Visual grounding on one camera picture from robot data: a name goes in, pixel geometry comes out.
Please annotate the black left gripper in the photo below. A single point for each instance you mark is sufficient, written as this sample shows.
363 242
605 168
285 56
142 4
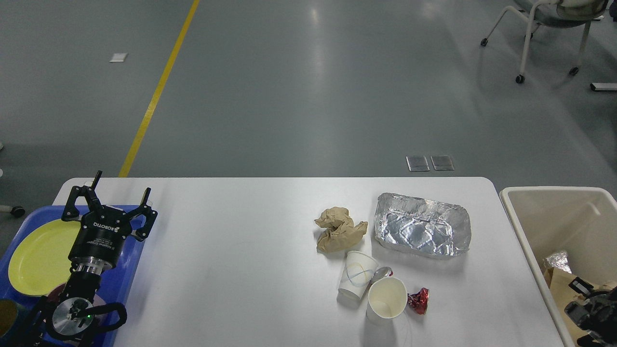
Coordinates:
100 238

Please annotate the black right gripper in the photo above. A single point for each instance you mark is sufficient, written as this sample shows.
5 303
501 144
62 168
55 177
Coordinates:
597 315

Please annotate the yellow plastic plate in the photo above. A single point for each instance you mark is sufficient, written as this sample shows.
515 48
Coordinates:
40 262

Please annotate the teal mug yellow inside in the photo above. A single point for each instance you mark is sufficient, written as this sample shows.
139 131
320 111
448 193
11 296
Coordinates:
12 317

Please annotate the aluminium foil sheet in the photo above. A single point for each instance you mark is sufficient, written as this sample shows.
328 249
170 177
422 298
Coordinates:
429 228

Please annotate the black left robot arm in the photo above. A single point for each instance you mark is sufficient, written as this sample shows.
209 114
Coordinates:
75 318

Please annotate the foil piece in bin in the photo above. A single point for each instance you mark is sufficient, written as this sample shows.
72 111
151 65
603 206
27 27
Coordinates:
559 260

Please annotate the beige plastic bin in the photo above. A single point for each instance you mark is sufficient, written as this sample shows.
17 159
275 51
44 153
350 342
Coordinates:
578 220

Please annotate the black caster wheel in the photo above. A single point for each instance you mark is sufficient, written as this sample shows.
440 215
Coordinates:
16 211

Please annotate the red foil wrapper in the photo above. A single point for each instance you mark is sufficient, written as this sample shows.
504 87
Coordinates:
418 302

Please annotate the white floor marker tile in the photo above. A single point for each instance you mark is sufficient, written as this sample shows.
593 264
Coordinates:
118 57

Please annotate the white bar on floor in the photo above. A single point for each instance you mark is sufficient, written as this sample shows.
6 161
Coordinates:
603 87

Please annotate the silver floor socket plate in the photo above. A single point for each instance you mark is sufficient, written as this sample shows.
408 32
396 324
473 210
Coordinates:
417 164

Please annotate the white patterned paper cup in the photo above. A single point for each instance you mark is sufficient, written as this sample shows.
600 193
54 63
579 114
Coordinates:
357 273

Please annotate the crumpled brown paper ball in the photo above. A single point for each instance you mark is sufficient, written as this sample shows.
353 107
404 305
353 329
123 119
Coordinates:
340 231

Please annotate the white wheeled chair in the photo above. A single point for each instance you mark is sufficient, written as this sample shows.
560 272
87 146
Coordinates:
562 14

